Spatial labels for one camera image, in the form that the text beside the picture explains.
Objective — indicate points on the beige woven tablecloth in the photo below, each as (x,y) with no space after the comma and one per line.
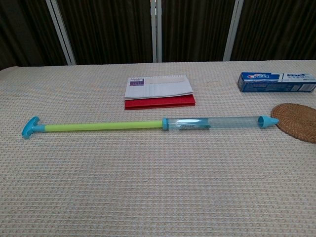
(148,177)

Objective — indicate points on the round woven rattan coaster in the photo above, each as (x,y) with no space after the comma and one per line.
(296,123)

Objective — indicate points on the blue toothpaste box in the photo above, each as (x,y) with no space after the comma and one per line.
(271,84)

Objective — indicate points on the dark ribbed screen panel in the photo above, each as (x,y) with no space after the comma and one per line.
(106,29)
(24,32)
(279,29)
(197,29)

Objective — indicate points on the white screen frame post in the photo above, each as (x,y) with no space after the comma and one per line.
(156,32)
(60,32)
(233,32)

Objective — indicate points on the clear plastic tube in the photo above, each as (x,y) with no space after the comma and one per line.
(234,121)

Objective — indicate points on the white desk calendar red base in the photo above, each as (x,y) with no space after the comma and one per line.
(158,89)

